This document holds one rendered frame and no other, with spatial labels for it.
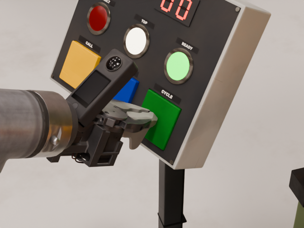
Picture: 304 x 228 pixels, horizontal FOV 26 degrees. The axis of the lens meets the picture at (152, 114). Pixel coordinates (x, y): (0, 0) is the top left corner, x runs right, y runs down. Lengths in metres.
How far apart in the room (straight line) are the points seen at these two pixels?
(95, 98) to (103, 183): 1.49
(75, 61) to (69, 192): 1.23
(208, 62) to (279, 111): 1.75
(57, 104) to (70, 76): 0.33
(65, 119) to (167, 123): 0.23
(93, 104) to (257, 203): 1.50
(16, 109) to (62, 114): 0.07
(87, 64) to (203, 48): 0.24
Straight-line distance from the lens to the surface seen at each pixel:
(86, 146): 0.95
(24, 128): 0.82
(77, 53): 1.19
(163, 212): 1.41
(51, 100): 0.87
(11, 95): 0.83
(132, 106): 1.03
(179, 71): 1.04
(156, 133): 1.06
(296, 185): 1.27
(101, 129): 0.93
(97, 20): 1.17
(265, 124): 2.68
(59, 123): 0.86
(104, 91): 0.91
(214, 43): 1.01
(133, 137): 1.01
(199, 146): 1.07
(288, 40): 3.21
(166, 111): 1.05
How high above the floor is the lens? 1.68
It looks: 39 degrees down
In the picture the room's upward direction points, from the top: straight up
